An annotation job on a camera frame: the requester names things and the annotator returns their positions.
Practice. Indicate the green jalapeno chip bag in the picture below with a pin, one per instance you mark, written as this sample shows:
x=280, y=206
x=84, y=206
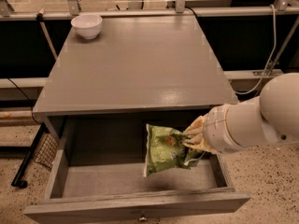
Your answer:
x=165, y=150

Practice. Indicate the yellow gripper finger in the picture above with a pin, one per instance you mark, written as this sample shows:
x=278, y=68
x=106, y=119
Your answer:
x=196, y=127
x=198, y=143

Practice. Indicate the metal rail frame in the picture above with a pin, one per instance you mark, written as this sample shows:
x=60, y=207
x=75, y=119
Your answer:
x=66, y=9

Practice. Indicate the grey wooden cabinet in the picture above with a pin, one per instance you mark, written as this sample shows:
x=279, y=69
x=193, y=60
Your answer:
x=136, y=63

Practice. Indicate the white ceramic bowl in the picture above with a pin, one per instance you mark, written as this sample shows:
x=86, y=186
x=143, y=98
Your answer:
x=87, y=26

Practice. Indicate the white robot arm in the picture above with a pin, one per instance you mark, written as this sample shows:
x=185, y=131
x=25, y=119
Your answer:
x=270, y=118

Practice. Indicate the wire mesh basket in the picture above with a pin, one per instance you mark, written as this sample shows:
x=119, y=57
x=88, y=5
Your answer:
x=46, y=151

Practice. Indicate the wooden stick with black tape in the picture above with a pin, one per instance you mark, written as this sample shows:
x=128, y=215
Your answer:
x=40, y=19

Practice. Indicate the black wheeled stand leg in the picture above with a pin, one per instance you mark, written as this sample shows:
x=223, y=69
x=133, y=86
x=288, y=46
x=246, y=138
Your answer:
x=18, y=182

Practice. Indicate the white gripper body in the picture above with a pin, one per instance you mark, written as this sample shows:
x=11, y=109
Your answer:
x=215, y=129

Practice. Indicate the grey open top drawer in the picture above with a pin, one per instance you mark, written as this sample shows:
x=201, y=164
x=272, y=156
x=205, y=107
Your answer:
x=97, y=174

